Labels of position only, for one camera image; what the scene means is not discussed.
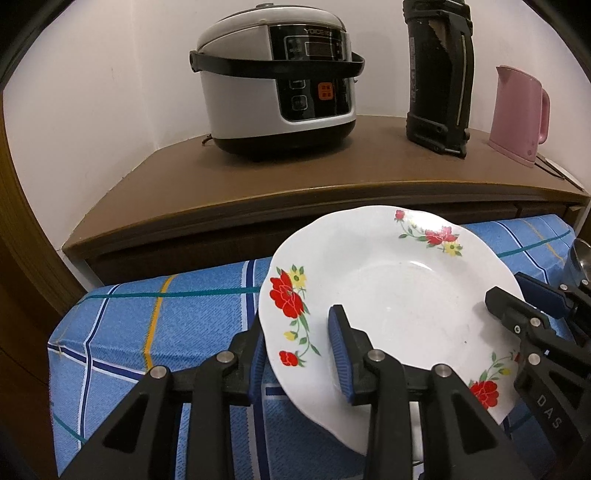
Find pink electric kettle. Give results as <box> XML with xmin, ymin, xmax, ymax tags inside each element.
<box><xmin>488</xmin><ymin>65</ymin><xmax>551</xmax><ymax>168</ymax></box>

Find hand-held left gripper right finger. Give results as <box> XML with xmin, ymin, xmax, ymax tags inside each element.
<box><xmin>327</xmin><ymin>305</ymin><xmax>532</xmax><ymax>480</ymax></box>

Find blue plaid tablecloth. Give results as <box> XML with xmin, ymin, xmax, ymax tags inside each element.
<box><xmin>48</xmin><ymin>215</ymin><xmax>578</xmax><ymax>480</ymax></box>

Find brown wooden door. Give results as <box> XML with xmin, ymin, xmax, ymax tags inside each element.
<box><xmin>0</xmin><ymin>78</ymin><xmax>98</xmax><ymax>480</ymax></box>

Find tall black thermos flask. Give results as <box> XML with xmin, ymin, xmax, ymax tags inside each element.
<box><xmin>402</xmin><ymin>0</ymin><xmax>474</xmax><ymax>160</ymax></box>

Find silver black rice cooker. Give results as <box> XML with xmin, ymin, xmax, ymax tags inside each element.
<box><xmin>188</xmin><ymin>4</ymin><xmax>365</xmax><ymax>162</ymax></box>

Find white plate red flowers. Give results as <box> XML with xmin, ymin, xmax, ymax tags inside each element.
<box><xmin>257</xmin><ymin>205</ymin><xmax>527</xmax><ymax>457</ymax></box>

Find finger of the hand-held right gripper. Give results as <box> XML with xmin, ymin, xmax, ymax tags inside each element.
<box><xmin>485</xmin><ymin>285</ymin><xmax>575</xmax><ymax>358</ymax></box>
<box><xmin>514</xmin><ymin>271</ymin><xmax>591</xmax><ymax>333</ymax></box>

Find white round kettle base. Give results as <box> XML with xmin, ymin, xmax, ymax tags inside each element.
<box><xmin>537</xmin><ymin>156</ymin><xmax>586</xmax><ymax>191</ymax></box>

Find brown wooden cabinet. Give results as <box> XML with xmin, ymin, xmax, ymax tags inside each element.
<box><xmin>62</xmin><ymin>115</ymin><xmax>591</xmax><ymax>296</ymax></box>

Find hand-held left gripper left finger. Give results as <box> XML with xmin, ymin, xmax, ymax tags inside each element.
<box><xmin>60</xmin><ymin>318</ymin><xmax>269</xmax><ymax>480</ymax></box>

